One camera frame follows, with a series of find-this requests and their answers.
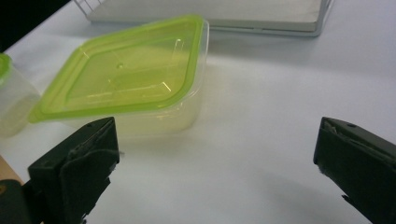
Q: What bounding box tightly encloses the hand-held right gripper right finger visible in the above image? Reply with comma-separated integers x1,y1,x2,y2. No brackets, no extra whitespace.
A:
313,117,396,224

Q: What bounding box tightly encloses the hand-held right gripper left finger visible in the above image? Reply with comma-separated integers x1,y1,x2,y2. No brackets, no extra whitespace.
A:
27,117,120,224

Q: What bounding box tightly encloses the tall green-lidded plastic container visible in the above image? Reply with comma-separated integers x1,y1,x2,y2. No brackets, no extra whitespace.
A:
0,52,42,138

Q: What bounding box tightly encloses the shallow square green-lidded plastic container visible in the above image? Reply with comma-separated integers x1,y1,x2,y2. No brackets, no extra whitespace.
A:
27,13,210,138

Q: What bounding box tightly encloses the white metal rack with grey shelf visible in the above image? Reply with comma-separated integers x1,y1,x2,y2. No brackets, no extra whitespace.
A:
73,0,336,38

